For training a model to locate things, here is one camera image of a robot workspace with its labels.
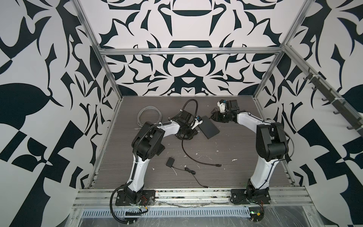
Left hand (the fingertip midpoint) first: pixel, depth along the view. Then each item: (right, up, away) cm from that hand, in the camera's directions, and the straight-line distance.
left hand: (197, 129), depth 98 cm
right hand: (+11, +10, 0) cm, 15 cm away
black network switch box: (+8, +1, +4) cm, 9 cm away
